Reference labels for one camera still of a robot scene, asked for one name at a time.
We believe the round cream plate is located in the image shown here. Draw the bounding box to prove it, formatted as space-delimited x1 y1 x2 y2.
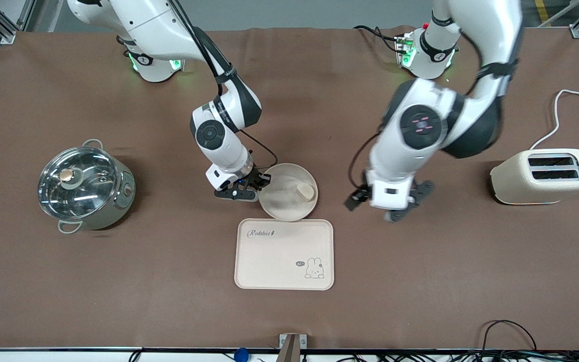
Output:
258 163 319 222

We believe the cream rabbit print tray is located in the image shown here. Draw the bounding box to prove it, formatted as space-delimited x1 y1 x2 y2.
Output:
234 218 335 291

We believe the pale green electric pot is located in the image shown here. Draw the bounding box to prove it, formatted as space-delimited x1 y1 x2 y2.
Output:
37 139 136 235

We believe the brown table mat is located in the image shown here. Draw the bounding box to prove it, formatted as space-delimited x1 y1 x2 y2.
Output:
0 26 579 351

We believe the cream two-slot toaster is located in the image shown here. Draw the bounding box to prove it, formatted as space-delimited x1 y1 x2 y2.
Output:
490 148 579 205

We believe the glass pot lid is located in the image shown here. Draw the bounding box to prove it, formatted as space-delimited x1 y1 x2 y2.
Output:
37 146 119 221

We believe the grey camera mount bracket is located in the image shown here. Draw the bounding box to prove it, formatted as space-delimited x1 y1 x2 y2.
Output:
279 333 308 362

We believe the black left base cable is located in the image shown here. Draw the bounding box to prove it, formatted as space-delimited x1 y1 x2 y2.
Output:
354 25 402 53

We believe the black looped cable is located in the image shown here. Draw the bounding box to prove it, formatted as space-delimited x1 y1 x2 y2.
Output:
480 320 539 362

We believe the white toaster power cable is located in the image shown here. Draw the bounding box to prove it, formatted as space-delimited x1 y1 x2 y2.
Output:
530 89 579 150

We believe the black cable bundle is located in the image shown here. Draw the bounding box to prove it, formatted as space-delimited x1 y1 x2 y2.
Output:
335 349 579 362

